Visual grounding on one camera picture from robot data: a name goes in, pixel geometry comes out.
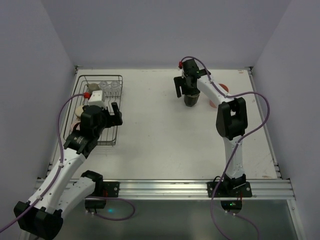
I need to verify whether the black mug cream inside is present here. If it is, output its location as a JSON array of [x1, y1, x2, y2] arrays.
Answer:
[[183, 93, 200, 107]]

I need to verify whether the pink mug with handle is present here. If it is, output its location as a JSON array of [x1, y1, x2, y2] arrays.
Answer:
[[70, 120, 81, 133]]

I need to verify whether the clear glass cup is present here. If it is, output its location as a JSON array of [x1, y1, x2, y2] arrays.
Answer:
[[110, 80, 121, 94], [99, 80, 110, 93]]

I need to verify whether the tall salmon pink cup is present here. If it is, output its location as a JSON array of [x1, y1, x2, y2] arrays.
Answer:
[[208, 83, 230, 109]]

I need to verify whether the beige cup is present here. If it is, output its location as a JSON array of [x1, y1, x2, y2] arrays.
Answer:
[[74, 105, 84, 121]]

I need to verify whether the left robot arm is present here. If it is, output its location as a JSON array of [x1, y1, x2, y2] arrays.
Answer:
[[13, 102, 123, 240]]

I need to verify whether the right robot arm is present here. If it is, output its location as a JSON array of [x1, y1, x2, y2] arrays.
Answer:
[[173, 56, 248, 198]]

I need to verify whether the left controller box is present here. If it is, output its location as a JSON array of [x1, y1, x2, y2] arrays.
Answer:
[[84, 199, 107, 210]]

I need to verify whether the controller box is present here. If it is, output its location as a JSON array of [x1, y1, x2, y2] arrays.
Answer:
[[84, 199, 107, 210], [220, 200, 243, 214]]

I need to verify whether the right controller box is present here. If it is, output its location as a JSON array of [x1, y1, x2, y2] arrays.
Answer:
[[220, 200, 243, 214]]

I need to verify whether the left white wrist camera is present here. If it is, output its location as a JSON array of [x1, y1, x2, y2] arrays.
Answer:
[[87, 90, 105, 108]]

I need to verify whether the black wire dish rack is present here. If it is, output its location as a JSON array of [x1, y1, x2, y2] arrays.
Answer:
[[61, 74, 123, 146]]

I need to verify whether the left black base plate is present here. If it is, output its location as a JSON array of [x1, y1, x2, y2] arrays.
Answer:
[[102, 181, 120, 198]]

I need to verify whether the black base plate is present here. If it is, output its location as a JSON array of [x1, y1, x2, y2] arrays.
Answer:
[[102, 181, 120, 198], [206, 181, 253, 198]]

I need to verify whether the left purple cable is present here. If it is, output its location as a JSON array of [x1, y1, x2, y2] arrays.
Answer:
[[0, 92, 91, 232]]

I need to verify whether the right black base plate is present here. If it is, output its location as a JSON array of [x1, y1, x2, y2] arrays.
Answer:
[[206, 181, 253, 198]]

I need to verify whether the aluminium mounting rail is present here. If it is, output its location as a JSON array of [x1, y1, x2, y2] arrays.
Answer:
[[116, 179, 295, 200]]

